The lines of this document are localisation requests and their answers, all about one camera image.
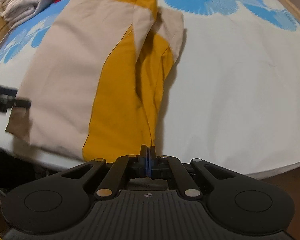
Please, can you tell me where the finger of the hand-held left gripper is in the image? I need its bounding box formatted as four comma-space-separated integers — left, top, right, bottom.
6, 97, 32, 109

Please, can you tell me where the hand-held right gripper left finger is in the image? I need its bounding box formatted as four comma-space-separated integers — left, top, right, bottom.
61, 145, 149, 201

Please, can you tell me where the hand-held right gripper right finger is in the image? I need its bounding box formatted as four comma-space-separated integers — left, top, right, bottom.
148, 145, 237, 198

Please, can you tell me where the beige and yellow hooded jacket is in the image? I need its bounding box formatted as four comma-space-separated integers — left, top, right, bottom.
5, 0, 187, 163

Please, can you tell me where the white folded quilt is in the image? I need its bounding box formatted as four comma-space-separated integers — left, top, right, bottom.
0, 0, 56, 28

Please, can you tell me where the blue and white patterned bedsheet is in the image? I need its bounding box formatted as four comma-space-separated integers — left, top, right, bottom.
0, 0, 300, 180

